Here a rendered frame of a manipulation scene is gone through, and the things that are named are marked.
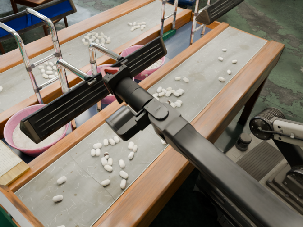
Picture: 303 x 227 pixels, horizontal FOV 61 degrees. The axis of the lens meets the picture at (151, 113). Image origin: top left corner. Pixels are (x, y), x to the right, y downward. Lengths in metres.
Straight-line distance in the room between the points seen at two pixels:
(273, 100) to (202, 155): 2.28
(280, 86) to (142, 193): 2.28
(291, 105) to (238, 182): 2.34
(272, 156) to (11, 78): 1.49
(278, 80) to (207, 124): 1.95
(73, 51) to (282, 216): 1.46
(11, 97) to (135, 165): 0.73
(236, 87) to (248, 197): 1.02
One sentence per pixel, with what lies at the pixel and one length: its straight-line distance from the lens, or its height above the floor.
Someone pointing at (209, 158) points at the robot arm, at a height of 1.22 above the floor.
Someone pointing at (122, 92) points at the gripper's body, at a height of 1.21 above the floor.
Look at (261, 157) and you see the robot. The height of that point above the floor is 0.47.
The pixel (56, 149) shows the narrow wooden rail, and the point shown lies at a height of 0.76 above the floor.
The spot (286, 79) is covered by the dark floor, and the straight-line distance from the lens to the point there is 3.12.
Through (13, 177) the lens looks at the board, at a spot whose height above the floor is 0.78.
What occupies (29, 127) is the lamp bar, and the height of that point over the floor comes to 1.09.
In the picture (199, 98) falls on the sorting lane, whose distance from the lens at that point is 1.37.
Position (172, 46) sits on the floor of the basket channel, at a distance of 1.88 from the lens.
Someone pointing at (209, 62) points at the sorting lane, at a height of 0.74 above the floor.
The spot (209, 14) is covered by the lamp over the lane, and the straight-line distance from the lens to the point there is 1.38.
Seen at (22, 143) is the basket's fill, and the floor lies 0.73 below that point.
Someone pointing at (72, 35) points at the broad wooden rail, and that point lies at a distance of 1.81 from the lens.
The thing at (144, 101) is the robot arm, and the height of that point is 1.22.
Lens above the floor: 1.63
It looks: 46 degrees down
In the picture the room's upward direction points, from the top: 5 degrees clockwise
